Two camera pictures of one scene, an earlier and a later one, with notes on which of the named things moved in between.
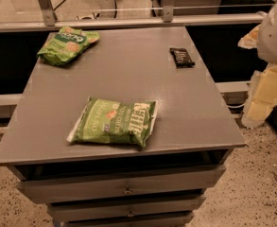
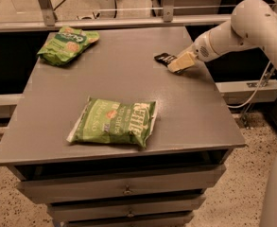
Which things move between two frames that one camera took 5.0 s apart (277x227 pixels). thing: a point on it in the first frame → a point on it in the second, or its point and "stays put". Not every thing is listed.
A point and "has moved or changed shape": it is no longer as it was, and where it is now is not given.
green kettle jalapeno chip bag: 104,120 stays put
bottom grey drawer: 168,221 stays put
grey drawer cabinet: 106,184 stays put
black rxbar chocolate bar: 181,58 has moved or changed shape
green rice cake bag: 66,43 stays put
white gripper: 276,38 → 201,50
